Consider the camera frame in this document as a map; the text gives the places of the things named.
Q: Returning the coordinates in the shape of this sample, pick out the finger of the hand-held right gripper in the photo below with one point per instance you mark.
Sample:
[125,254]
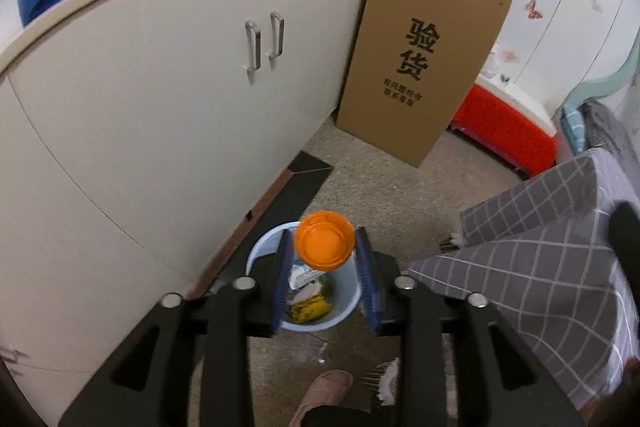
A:
[627,229]

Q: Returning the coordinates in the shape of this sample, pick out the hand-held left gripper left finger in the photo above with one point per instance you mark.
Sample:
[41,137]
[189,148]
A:
[281,287]

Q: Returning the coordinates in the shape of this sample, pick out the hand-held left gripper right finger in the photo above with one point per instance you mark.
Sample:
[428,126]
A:
[369,287]

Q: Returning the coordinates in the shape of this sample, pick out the white paper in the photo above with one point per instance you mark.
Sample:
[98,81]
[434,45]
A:
[305,282]

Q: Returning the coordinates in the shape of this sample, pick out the light blue plastic bin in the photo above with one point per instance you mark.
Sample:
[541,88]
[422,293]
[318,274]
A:
[345,294]

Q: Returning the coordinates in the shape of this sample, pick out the yellow wrapper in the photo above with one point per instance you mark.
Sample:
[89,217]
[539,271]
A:
[310,309]

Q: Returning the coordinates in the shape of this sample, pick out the white printed under cloth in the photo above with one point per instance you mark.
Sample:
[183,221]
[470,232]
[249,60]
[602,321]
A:
[389,379]

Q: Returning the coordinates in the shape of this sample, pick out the grey duvet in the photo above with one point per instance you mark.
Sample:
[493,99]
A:
[607,127]

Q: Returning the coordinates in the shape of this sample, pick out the grey checked tablecloth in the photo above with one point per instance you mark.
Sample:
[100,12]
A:
[525,267]

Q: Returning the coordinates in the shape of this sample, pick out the pink slipper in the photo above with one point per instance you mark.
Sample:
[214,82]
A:
[325,387]

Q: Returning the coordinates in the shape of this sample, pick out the blue checked blanket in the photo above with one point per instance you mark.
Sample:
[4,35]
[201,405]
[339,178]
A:
[570,127]

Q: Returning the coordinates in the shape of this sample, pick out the red storage box white lid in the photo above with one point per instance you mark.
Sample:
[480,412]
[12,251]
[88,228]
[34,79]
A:
[500,127]

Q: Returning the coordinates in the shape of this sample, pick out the large cardboard box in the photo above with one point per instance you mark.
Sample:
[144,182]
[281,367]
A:
[415,97]

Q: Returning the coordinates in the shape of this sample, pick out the white cabinet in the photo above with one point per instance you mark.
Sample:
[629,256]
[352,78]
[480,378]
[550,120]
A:
[150,132]

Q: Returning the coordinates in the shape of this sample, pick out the pale pink butterfly sticker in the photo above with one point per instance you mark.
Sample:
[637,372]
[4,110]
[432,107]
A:
[507,56]

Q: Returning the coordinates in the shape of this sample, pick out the white plastic bag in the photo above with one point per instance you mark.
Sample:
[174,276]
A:
[492,66]

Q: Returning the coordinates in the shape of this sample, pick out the teal bunk bed frame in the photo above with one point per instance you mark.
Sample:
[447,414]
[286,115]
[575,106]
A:
[600,87]

